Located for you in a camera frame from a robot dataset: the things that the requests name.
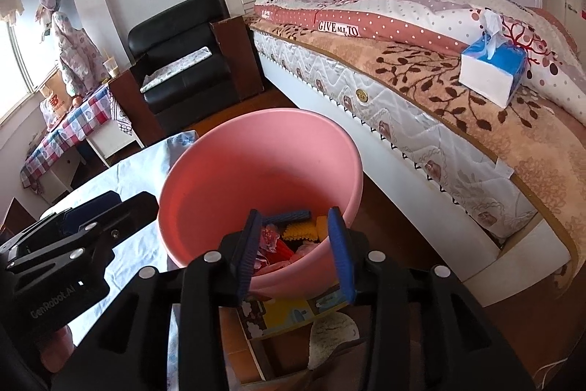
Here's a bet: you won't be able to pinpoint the plaid cloth side table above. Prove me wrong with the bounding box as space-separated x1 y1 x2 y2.
20 84 144 195

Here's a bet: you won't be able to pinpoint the white shopping bag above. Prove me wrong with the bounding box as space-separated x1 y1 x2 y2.
40 90 68 132

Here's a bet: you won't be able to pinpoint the pink plastic bucket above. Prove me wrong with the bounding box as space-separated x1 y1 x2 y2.
158 107 366 301

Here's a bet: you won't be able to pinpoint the person's left hand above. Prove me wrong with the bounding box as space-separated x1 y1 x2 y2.
41 325 75 373

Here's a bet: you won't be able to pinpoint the blue white tissue box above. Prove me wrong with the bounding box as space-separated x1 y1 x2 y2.
459 10 528 108

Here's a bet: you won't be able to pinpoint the hanging floral pyjamas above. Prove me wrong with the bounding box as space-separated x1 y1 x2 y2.
36 0 109 106

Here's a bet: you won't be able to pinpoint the cream knitted hanging garment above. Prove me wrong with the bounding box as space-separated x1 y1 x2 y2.
0 0 24 26

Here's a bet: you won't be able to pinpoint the black leather armchair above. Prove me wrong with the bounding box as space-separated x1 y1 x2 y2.
127 0 238 135

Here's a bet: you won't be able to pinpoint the light blue table cloth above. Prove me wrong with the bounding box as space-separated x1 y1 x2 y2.
40 129 203 391

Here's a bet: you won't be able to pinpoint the brown wooden nightstand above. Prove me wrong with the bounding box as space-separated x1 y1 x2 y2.
212 16 264 101

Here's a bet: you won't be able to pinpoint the blue foam fruit net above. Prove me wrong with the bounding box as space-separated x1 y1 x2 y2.
262 209 312 226

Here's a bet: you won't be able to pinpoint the plastic drink cup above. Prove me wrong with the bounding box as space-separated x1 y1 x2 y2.
103 56 120 78

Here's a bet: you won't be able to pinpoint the bed with floral quilt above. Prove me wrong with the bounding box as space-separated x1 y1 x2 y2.
225 0 585 306

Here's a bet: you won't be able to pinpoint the red foam fruit net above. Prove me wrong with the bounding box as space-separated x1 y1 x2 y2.
254 224 298 276

